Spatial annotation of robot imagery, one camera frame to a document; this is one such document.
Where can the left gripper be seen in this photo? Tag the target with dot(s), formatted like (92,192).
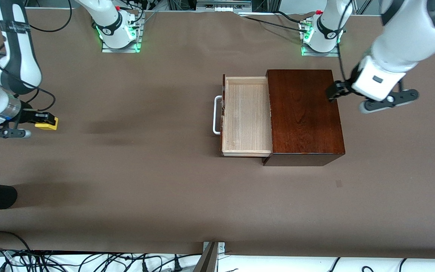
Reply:
(341,89)

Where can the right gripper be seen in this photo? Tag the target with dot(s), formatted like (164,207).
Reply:
(28,116)

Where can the yellow block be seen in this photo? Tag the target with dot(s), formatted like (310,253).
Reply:
(49,126)

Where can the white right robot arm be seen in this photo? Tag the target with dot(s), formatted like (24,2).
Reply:
(17,56)

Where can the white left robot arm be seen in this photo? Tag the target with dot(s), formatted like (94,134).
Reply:
(410,34)

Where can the dark brown wooden cabinet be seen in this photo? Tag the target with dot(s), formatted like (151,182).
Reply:
(304,113)

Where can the small brown tape patch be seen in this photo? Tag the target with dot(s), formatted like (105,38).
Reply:
(338,184)

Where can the brown table cover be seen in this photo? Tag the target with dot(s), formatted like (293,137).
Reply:
(145,170)

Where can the small metal bracket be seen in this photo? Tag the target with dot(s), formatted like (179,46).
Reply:
(221,247)

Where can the dark grey post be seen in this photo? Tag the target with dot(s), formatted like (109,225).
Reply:
(206,262)

